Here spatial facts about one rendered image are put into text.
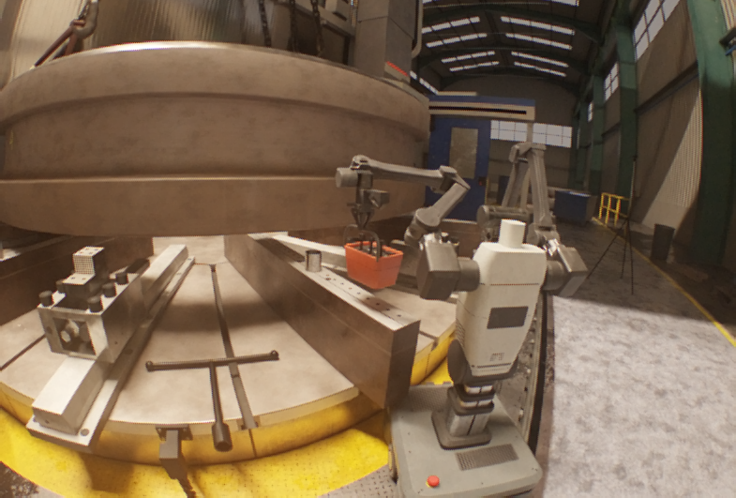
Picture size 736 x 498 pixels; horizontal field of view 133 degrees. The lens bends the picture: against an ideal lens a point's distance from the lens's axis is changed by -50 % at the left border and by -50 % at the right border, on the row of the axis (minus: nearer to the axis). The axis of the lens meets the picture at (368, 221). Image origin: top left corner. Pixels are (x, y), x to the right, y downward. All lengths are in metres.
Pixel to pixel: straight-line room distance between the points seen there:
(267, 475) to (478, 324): 1.05
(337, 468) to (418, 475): 0.43
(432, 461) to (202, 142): 1.68
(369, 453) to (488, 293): 0.96
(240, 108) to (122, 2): 3.24
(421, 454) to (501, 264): 0.74
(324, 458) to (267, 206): 1.20
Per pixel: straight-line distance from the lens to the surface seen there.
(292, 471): 1.48
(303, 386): 1.40
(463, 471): 1.23
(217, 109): 1.65
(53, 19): 4.39
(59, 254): 2.53
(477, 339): 0.97
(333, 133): 1.88
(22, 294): 2.43
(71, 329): 1.50
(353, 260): 1.17
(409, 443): 1.27
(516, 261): 0.90
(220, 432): 1.18
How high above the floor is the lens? 1.23
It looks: 11 degrees down
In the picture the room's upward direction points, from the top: 4 degrees clockwise
